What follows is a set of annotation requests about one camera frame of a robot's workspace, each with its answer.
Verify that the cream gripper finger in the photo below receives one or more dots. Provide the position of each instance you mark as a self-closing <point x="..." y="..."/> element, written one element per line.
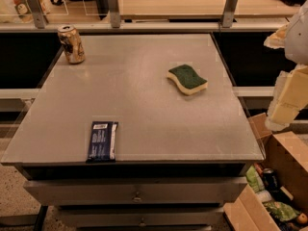
<point x="290" y="96"/>
<point x="277" y="39"/>

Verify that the orange soda can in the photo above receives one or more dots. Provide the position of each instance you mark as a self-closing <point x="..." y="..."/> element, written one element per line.
<point x="72" y="44"/>

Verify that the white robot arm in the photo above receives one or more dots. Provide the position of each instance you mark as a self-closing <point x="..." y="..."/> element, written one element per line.
<point x="296" y="42"/>

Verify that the dark soda can in box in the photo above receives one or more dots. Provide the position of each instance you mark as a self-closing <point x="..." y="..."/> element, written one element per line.
<point x="270" y="180"/>

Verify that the blue rxbar blueberry wrapper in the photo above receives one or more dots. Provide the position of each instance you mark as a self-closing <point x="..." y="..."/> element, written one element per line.
<point x="102" y="142"/>

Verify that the cardboard box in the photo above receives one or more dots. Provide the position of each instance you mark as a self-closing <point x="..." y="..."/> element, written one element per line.
<point x="286" y="153"/>

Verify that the green and yellow sponge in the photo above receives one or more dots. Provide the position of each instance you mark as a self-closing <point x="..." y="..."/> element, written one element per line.
<point x="186" y="79"/>

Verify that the green snack bag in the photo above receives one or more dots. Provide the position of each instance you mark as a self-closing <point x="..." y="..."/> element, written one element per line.
<point x="281" y="211"/>

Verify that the upper grey drawer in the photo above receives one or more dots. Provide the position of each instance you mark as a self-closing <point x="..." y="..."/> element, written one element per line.
<point x="136" y="191"/>

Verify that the grey drawer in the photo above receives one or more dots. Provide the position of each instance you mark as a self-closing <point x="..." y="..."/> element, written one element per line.
<point x="140" y="217"/>
<point x="136" y="191"/>

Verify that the lower grey drawer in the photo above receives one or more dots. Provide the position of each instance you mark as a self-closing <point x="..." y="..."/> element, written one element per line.
<point x="140" y="217"/>

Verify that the white printed bag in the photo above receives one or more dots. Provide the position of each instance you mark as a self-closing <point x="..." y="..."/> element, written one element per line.
<point x="18" y="11"/>

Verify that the right metal bracket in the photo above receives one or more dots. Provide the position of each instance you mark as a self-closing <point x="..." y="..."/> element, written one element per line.
<point x="228" y="13"/>

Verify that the metal bracket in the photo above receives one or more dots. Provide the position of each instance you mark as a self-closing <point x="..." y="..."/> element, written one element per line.
<point x="115" y="18"/>
<point x="37" y="13"/>
<point x="228" y="13"/>

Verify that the middle metal bracket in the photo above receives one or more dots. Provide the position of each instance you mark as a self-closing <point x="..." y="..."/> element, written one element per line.
<point x="115" y="18"/>

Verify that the left metal bracket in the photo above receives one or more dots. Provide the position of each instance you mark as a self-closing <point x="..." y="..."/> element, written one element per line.
<point x="37" y="13"/>

